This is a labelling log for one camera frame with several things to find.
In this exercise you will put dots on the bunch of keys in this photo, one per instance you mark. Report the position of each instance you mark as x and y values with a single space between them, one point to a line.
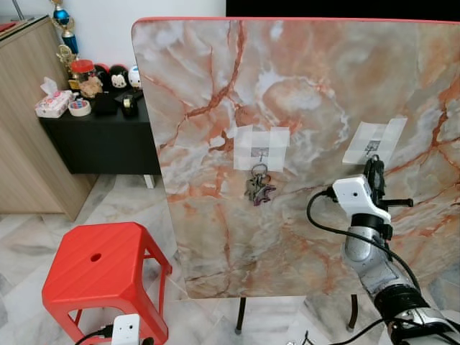
260 190

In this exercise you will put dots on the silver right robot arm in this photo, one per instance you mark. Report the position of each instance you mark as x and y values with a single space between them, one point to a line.
370 251

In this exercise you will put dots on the taped clear adhesive hook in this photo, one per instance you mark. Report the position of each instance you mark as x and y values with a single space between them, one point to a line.
381 136
248 144

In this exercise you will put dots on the red plastic stool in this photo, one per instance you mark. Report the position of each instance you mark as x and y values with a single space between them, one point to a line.
93 273

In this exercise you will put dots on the straight black table leg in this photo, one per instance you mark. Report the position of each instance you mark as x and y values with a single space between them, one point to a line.
241 316

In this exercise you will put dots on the curved black table leg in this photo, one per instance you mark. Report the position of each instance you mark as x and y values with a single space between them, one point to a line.
353 313

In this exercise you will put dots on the marble pattern folding table top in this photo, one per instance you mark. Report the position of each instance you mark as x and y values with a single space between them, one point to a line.
302 72

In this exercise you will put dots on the white sideboard leg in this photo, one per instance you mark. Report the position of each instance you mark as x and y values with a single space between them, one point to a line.
149 181

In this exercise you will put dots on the black television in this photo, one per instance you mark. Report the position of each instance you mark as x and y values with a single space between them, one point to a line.
345 8

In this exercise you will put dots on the black low sideboard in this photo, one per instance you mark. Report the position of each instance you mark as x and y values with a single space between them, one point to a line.
100 144

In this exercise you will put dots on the light wooden cabinet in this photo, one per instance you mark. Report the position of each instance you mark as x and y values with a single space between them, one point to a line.
29 144

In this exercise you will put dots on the black tape dispenser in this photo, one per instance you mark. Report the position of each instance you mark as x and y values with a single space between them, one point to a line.
130 106

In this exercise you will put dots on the black pouch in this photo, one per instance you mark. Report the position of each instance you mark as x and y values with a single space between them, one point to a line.
105 106

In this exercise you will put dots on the white tape roll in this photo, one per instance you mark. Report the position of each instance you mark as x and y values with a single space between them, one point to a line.
79 108

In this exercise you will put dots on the white plush toy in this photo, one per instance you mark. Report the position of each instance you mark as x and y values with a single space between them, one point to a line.
134 77

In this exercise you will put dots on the black mouse plush toy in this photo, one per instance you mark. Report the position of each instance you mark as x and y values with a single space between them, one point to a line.
115 77

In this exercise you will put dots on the red lid jar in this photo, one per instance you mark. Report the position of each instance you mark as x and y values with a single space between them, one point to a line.
83 68

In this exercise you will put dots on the gold and blue trophy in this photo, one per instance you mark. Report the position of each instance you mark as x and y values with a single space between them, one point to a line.
65 21

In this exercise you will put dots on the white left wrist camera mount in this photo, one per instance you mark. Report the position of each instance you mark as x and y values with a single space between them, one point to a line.
126 330

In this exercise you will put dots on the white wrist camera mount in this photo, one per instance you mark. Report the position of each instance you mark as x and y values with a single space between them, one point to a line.
126 330
356 195

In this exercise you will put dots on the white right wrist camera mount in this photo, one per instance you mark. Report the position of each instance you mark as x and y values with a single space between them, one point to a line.
356 195

